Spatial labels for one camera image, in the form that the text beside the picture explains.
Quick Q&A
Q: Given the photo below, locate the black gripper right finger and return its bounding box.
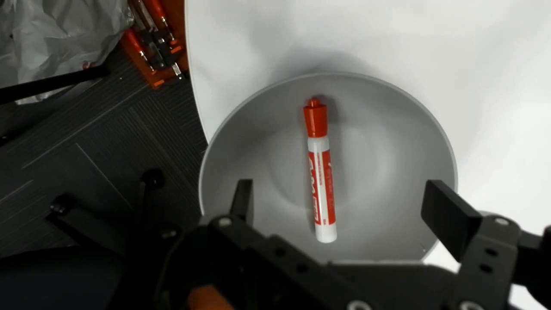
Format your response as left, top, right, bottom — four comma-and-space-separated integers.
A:
420, 180, 551, 310

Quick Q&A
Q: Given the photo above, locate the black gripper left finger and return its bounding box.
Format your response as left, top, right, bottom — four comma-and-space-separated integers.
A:
165, 178, 375, 310

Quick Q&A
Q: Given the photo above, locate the red and white marker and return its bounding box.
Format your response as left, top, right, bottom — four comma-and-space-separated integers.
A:
301, 95, 341, 245

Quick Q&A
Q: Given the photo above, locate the grey bowl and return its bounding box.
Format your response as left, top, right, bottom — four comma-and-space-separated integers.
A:
196, 71, 460, 266

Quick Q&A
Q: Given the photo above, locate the orange and black bar clamp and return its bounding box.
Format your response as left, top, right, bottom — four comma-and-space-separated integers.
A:
0, 0, 188, 107

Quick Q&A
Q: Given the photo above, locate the white plastic bag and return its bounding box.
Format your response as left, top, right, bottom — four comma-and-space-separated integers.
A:
0, 0, 136, 107

